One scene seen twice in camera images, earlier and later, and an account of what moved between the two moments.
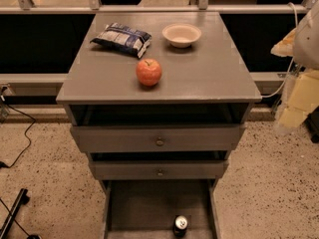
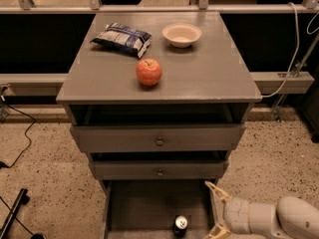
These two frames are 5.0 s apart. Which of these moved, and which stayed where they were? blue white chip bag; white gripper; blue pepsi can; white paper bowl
Moved: white gripper
Stayed: blue white chip bag; white paper bowl; blue pepsi can
